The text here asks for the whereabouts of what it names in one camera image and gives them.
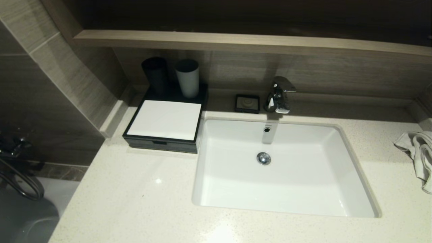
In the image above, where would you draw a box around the black cup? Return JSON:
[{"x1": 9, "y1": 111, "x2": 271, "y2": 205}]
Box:
[{"x1": 141, "y1": 57, "x2": 169, "y2": 97}]

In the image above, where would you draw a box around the black amenity box body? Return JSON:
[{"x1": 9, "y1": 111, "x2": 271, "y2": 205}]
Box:
[{"x1": 122, "y1": 80, "x2": 209, "y2": 149}]

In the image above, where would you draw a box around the black square soap dish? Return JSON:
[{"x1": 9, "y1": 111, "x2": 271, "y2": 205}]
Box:
[{"x1": 235, "y1": 94, "x2": 261, "y2": 114}]

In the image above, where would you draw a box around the grey cup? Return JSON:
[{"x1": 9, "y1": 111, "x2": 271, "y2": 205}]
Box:
[{"x1": 174, "y1": 59, "x2": 199, "y2": 98}]

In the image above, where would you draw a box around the white ribbed tray insert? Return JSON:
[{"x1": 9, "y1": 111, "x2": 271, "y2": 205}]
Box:
[{"x1": 127, "y1": 100, "x2": 202, "y2": 141}]

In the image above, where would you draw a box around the chrome drain stopper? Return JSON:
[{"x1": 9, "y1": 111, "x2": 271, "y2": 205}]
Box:
[{"x1": 256, "y1": 152, "x2": 272, "y2": 166}]

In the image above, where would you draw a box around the chrome faucet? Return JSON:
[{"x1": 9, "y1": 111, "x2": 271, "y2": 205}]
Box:
[{"x1": 264, "y1": 76, "x2": 297, "y2": 114}]

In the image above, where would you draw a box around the white sink basin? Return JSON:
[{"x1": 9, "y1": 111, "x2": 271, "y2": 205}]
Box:
[{"x1": 192, "y1": 116, "x2": 382, "y2": 218}]

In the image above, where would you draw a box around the white towel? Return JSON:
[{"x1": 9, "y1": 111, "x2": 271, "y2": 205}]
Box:
[{"x1": 394, "y1": 131, "x2": 432, "y2": 194}]

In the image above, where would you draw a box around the wooden wall shelf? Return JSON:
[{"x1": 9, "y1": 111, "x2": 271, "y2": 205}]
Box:
[{"x1": 74, "y1": 30, "x2": 432, "y2": 58}]

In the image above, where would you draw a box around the dark flexible hose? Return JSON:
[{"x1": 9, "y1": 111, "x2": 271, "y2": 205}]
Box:
[{"x1": 0, "y1": 157, "x2": 45, "y2": 201}]

